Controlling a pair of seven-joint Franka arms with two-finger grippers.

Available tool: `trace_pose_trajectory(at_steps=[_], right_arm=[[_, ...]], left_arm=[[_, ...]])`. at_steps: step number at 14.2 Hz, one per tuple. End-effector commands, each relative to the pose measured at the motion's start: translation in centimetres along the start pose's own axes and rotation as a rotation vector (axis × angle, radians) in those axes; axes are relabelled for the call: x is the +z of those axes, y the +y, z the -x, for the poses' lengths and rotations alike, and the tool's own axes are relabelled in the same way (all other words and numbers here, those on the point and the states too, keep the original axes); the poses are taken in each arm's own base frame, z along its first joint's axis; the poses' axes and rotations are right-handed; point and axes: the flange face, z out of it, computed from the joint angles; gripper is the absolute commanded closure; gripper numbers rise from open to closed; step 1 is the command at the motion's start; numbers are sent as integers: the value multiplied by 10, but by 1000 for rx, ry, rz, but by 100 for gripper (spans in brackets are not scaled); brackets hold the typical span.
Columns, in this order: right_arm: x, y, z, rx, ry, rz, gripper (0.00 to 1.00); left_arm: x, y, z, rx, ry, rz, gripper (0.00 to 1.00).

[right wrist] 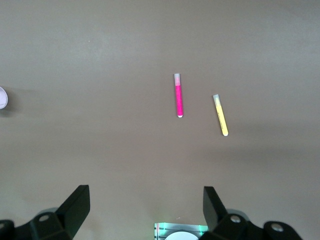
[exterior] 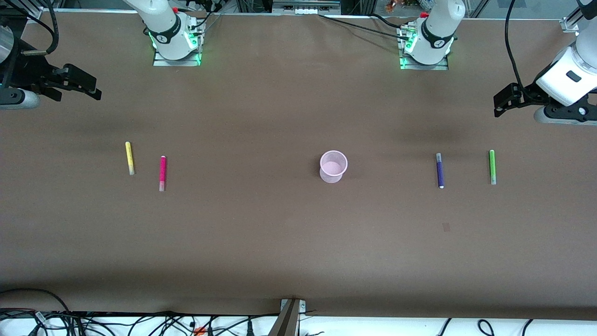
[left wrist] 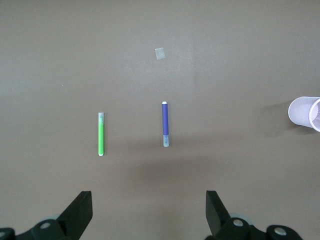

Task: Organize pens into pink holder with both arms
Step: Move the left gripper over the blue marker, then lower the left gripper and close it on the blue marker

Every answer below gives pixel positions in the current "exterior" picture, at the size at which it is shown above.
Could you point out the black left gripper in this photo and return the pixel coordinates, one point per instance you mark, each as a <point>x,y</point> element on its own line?
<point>528,93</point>

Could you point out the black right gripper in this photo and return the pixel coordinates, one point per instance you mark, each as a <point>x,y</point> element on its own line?
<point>23,71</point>

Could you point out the purple marker pen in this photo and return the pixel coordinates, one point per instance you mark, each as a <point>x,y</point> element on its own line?
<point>440,171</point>

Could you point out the pink highlighter pen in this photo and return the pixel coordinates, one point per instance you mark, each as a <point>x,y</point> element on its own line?
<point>163,172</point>

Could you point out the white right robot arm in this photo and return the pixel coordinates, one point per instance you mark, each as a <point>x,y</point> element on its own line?
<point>163,18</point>

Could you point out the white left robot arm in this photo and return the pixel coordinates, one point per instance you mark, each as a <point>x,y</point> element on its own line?
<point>438,28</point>

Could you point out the pink plastic cup holder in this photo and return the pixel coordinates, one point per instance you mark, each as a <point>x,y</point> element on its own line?
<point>333,167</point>

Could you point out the green highlighter pen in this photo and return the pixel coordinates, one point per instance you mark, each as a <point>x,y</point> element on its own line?
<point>492,167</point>

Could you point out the yellow highlighter pen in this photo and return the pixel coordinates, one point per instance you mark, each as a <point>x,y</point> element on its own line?
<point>129,158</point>

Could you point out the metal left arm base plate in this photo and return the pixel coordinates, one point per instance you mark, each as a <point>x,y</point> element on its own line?
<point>438,67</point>

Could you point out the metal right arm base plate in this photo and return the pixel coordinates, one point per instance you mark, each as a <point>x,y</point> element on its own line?
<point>161,62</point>

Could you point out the aluminium frame corner profile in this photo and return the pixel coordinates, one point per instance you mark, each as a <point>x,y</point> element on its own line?
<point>576,21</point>

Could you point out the metal table edge bracket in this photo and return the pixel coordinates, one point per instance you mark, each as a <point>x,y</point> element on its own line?
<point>303,305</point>

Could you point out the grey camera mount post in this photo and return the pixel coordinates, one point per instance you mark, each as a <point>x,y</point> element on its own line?
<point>287,322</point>

